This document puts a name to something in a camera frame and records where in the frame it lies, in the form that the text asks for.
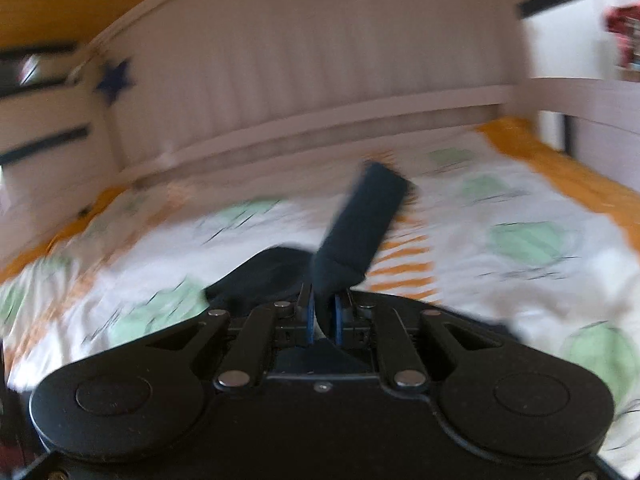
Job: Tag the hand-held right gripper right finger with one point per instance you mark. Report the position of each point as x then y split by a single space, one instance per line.
338 321

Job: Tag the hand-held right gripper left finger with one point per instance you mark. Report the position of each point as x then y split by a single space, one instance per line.
309 317

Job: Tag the dark navy garment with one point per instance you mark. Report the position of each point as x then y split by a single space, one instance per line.
360 220

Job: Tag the white printed blanket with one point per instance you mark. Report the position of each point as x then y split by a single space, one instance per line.
500 260

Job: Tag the orange bed sheet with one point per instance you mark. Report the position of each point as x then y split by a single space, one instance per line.
565 170

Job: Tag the blue star sticker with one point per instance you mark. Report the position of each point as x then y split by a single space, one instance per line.
114 79

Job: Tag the white drawer cabinet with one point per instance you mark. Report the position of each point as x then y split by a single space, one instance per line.
45 120

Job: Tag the white wooden bed frame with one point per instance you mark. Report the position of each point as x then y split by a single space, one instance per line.
310 60

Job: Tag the red patterned wall item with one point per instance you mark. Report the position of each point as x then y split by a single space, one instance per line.
625 35

